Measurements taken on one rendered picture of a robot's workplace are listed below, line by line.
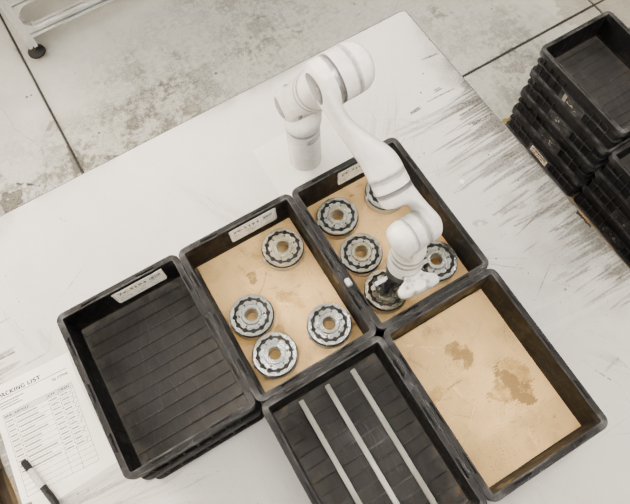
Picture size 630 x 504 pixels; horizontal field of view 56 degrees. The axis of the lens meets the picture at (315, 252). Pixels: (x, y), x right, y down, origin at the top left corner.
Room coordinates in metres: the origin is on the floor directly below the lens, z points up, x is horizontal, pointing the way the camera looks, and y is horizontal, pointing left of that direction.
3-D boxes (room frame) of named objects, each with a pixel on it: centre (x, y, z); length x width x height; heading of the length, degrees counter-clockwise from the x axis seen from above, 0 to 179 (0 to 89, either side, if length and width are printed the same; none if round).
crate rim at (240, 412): (0.27, 0.36, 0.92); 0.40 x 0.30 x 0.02; 27
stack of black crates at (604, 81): (1.18, -1.01, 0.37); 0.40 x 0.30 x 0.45; 27
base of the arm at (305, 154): (0.87, 0.01, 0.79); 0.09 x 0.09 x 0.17; 16
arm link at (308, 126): (0.87, 0.01, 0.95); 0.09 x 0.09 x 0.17; 24
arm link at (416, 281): (0.41, -0.20, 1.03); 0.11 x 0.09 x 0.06; 21
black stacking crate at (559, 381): (0.18, -0.35, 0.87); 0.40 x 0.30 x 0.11; 27
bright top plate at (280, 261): (0.54, 0.08, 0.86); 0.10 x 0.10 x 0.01
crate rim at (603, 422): (0.18, -0.35, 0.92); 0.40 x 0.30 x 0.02; 27
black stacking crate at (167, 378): (0.27, 0.36, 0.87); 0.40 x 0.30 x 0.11; 27
